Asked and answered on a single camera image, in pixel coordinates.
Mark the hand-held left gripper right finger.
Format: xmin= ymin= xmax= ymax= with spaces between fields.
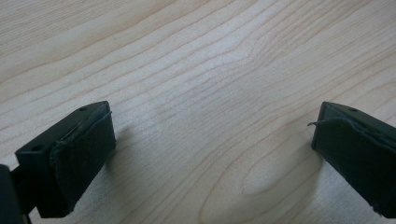
xmin=307 ymin=101 xmax=396 ymax=219

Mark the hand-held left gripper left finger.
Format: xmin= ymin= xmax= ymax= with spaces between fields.
xmin=14 ymin=100 xmax=117 ymax=219

